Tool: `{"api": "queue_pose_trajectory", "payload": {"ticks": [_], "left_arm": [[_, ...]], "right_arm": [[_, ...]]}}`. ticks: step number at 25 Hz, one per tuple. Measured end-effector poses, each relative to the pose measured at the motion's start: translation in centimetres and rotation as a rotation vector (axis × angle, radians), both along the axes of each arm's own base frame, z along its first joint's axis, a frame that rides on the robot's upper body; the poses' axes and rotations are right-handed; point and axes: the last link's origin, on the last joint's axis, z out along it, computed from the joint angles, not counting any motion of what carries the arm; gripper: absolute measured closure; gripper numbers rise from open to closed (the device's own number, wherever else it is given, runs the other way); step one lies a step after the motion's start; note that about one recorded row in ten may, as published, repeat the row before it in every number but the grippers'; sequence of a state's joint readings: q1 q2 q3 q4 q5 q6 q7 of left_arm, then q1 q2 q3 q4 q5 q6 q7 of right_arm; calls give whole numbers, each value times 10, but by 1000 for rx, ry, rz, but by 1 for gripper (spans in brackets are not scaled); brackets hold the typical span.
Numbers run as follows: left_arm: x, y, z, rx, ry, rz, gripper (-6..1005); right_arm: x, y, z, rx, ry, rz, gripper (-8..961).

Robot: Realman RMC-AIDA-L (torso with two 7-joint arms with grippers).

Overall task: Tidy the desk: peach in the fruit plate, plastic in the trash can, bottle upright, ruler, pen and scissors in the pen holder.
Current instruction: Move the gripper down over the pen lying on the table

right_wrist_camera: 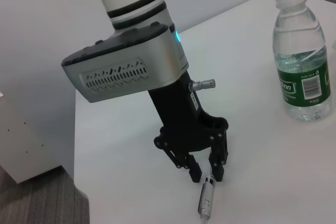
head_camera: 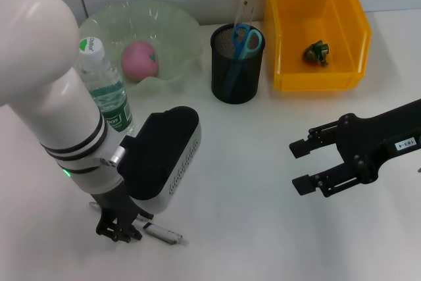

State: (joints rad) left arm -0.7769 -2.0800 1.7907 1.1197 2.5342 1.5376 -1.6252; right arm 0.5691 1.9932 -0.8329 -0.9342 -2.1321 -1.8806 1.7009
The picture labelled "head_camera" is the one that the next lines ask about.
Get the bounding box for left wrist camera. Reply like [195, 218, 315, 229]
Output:
[110, 106, 203, 215]

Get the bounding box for green glass fruit plate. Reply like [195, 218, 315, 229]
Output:
[78, 0, 204, 97]

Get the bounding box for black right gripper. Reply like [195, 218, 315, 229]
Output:
[289, 98, 421, 198]

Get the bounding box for blue scissors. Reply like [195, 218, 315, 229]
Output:
[223, 22, 263, 97]

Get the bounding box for yellow plastic bin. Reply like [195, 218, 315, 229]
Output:
[262, 0, 372, 91]

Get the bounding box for green plastic wrapper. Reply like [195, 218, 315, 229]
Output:
[302, 39, 332, 67]

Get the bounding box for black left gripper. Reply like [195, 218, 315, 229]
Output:
[90, 182, 155, 243]

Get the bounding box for grey white pen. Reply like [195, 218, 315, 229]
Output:
[87, 201, 191, 247]

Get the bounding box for clear water bottle green label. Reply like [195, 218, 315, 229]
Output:
[78, 36, 135, 136]

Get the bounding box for clear plastic ruler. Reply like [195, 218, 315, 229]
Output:
[233, 0, 257, 34]

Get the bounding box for pink peach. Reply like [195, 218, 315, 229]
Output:
[120, 40, 161, 82]

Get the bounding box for black mesh pen holder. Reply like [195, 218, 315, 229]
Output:
[209, 23, 266, 106]

